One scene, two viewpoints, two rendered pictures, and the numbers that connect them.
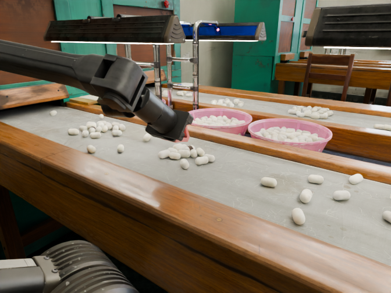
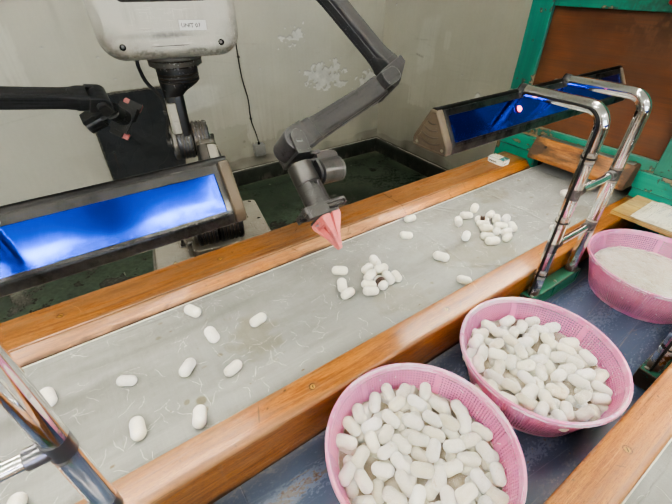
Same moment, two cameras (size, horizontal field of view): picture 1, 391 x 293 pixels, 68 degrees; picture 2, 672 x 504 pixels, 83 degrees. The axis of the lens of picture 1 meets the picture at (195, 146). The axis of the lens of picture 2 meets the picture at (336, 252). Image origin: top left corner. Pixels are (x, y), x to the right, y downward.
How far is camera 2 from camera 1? 1.10 m
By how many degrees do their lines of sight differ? 92
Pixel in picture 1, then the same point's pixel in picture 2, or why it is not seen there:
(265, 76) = not seen: outside the picture
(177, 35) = (430, 140)
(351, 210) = (168, 365)
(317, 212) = (190, 335)
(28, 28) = (648, 67)
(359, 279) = (116, 294)
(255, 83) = not seen: outside the picture
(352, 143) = not seen: outside the picture
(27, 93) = (569, 155)
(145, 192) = (284, 233)
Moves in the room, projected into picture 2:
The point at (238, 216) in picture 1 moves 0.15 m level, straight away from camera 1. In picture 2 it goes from (215, 268) to (269, 291)
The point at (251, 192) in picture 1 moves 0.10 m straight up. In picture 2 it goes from (257, 305) to (250, 266)
